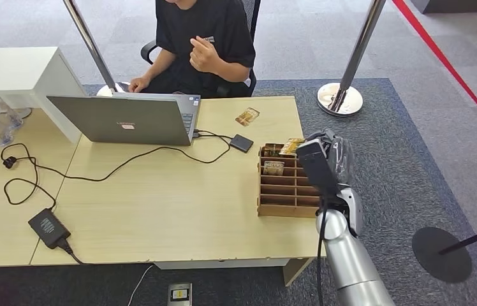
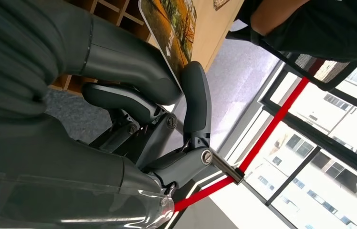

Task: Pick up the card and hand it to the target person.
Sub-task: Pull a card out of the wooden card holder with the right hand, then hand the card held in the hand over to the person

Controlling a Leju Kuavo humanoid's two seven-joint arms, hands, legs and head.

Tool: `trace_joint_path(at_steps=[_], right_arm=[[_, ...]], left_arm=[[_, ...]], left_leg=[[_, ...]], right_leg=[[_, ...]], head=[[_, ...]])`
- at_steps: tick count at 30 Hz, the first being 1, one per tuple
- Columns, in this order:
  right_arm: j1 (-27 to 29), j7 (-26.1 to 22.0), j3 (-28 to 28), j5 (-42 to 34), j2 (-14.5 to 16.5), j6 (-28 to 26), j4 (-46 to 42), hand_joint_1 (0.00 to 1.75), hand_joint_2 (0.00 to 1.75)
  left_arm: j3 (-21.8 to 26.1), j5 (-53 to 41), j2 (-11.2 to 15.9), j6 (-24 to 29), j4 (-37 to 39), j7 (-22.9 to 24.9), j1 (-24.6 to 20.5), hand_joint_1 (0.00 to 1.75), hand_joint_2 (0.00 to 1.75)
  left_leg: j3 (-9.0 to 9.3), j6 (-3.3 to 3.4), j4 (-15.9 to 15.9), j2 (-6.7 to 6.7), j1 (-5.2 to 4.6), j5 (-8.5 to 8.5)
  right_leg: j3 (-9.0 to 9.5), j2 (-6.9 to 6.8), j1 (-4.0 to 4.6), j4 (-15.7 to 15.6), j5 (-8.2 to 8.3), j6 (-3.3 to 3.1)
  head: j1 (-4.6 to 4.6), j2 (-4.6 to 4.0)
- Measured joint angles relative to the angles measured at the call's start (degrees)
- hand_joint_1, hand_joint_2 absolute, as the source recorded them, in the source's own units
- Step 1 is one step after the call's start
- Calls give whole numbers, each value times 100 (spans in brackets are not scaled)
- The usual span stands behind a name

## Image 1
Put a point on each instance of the dark grey plinth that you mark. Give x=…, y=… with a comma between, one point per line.
x=454, y=5

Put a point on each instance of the chrome stanchion post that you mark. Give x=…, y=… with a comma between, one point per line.
x=90, y=42
x=361, y=42

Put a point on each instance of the dark grey floor rug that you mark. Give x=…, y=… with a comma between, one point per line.
x=390, y=169

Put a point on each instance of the black power adapter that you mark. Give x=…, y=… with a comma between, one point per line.
x=48, y=228

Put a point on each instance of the person's left forearm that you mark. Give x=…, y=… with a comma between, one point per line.
x=232, y=72

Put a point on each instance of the metal floor socket box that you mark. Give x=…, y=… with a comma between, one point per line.
x=179, y=294

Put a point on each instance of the brown printed card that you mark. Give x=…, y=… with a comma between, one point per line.
x=291, y=146
x=271, y=150
x=247, y=116
x=273, y=168

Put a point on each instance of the white cabinet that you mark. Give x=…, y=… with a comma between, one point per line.
x=10, y=67

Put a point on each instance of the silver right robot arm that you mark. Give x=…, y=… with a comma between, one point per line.
x=348, y=262

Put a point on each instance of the grey laptop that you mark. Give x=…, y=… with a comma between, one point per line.
x=128, y=122

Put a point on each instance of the person's right hand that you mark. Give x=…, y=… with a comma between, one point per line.
x=139, y=84

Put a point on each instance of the small black square device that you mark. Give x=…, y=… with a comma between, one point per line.
x=241, y=143

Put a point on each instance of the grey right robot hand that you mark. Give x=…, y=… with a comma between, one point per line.
x=344, y=160

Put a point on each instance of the person's left hand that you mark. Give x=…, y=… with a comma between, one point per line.
x=202, y=55

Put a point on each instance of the wooden card holder box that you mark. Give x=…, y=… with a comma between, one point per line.
x=285, y=192

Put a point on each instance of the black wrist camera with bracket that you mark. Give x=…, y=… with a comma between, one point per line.
x=316, y=167

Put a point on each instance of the person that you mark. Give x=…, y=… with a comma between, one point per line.
x=204, y=21

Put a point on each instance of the person's right forearm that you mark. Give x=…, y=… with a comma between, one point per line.
x=160, y=67

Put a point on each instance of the black stanchion post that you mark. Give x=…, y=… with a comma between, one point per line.
x=441, y=253

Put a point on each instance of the red barrier belt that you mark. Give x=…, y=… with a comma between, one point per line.
x=445, y=59

